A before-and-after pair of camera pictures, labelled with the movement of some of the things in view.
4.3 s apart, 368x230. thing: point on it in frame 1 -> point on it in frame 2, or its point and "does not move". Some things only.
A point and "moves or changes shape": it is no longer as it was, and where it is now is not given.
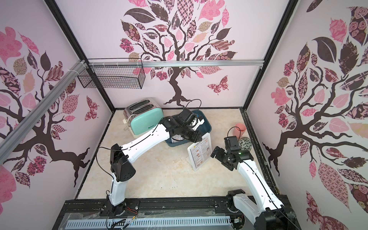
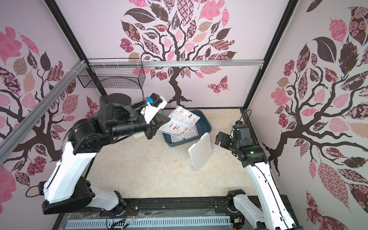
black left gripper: x=194 y=138 -> x=154 y=123
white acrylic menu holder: x=201 y=152 does not move
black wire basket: x=127 y=73 does not move
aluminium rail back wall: x=175 y=63 does not move
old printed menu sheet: x=201 y=152 moves or changes shape
